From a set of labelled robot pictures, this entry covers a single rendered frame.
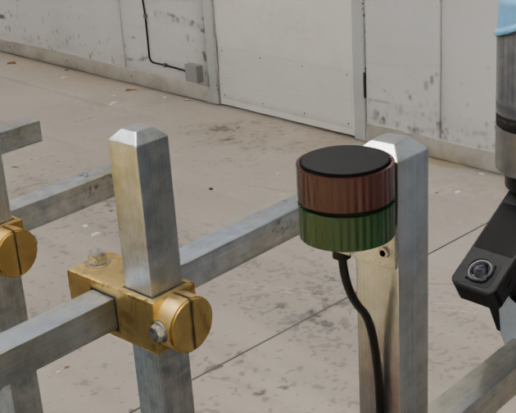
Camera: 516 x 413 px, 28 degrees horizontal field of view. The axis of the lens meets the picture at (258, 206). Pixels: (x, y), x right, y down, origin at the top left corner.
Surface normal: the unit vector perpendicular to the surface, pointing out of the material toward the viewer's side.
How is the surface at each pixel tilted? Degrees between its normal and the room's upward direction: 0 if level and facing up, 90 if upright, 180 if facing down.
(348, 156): 0
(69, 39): 90
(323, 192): 90
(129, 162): 90
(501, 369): 0
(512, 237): 32
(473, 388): 0
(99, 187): 90
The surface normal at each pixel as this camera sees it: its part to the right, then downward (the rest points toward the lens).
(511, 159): -0.82, 0.28
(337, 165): -0.06, -0.93
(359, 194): 0.19, 0.36
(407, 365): 0.74, 0.21
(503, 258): -0.41, -0.62
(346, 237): -0.10, 0.38
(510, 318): -0.67, 0.34
